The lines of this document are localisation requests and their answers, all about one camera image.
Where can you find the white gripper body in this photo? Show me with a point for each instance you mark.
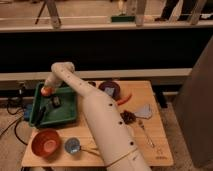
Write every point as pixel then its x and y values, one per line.
pixel 52 81

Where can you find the orange apple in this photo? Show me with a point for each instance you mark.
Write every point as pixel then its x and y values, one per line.
pixel 46 91

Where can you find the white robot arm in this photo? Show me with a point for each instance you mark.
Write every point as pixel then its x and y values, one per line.
pixel 116 145

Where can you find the purple bowl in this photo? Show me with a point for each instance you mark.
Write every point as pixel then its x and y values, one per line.
pixel 111 88

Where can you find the red bowl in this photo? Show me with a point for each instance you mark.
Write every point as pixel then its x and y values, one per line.
pixel 45 143

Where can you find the small dark object in tray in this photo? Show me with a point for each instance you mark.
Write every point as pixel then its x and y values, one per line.
pixel 56 102

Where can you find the green plastic tray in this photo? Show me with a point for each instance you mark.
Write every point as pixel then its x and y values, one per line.
pixel 64 114

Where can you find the blue block beside tray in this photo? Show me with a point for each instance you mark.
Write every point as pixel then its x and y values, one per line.
pixel 27 112

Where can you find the small blue glass cup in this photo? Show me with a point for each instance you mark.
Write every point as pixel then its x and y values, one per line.
pixel 72 145

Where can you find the wooden spoon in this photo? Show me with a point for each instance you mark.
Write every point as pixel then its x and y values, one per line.
pixel 90 150

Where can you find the red chili pepper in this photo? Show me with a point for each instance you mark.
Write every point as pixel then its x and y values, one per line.
pixel 124 99

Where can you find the green box in background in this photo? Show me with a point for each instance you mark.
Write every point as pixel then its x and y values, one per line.
pixel 122 18

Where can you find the grey cabinet at right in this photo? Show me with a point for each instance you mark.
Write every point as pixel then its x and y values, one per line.
pixel 194 110

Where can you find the black handled tool in tray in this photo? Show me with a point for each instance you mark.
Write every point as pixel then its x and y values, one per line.
pixel 39 116

